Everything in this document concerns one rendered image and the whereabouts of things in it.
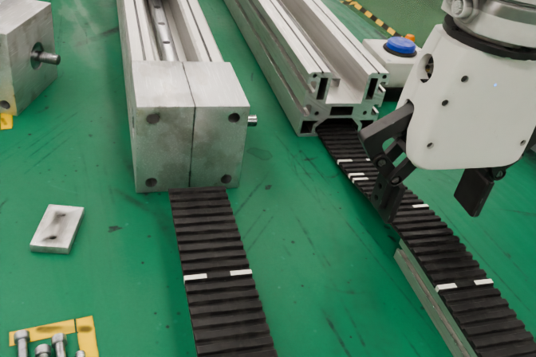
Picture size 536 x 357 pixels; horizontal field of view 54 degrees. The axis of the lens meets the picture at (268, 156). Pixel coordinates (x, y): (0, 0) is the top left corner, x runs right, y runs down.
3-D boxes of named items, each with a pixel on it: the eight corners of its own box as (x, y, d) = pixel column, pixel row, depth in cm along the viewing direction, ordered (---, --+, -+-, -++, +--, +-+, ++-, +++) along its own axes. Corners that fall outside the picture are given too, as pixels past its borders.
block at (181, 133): (262, 186, 54) (276, 105, 48) (135, 193, 50) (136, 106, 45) (242, 138, 61) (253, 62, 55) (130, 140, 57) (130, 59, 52)
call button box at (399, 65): (424, 102, 75) (439, 61, 72) (363, 102, 72) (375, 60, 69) (400, 76, 81) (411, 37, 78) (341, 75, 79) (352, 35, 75)
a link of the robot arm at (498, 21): (494, 7, 31) (475, 55, 33) (609, 14, 34) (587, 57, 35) (424, -36, 37) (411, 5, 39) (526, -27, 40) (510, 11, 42)
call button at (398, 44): (417, 60, 73) (422, 47, 72) (392, 60, 72) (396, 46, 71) (404, 49, 76) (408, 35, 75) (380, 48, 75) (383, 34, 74)
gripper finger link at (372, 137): (368, 107, 38) (360, 169, 41) (465, 94, 39) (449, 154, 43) (362, 100, 38) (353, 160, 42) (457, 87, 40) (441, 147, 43)
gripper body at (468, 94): (470, 37, 32) (415, 182, 39) (599, 43, 35) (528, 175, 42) (412, -5, 38) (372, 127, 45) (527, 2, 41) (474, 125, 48)
